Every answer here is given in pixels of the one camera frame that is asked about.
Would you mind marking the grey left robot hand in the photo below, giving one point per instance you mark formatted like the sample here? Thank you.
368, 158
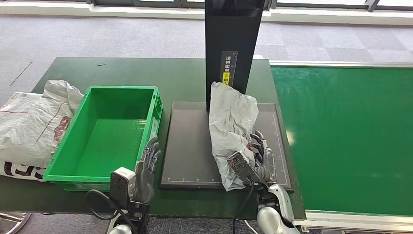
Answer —
145, 181

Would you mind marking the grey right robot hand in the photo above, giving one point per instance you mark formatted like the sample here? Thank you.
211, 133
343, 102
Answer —
267, 164

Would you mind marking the grey-white parcel bag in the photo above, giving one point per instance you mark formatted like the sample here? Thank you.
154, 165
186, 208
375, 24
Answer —
230, 119

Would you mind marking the black inbound scanner machine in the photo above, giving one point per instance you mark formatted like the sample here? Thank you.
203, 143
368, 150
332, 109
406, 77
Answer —
190, 145

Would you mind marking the green conveyor belt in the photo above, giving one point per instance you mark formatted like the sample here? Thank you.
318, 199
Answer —
338, 129

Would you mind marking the clear crate side label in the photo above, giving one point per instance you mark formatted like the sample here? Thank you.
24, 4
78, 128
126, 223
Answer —
153, 135

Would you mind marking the green plastic crate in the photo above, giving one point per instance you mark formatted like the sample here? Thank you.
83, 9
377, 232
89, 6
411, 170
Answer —
106, 139

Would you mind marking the black yellow column label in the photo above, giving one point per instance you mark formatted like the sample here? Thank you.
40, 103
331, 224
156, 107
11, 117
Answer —
229, 64

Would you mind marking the large white woven sack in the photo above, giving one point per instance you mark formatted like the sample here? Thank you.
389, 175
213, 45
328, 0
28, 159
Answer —
29, 129

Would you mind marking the chrome round base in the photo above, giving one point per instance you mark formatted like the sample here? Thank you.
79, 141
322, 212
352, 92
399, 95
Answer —
13, 223

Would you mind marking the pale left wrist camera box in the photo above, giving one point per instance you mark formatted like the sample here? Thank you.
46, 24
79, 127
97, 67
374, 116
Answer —
121, 184

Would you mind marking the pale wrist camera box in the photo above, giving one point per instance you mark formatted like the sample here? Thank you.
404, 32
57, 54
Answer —
242, 164
121, 184

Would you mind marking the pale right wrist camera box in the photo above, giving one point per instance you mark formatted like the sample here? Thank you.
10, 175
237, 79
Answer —
242, 164

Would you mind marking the black window frame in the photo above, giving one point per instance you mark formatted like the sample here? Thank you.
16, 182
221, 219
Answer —
161, 4

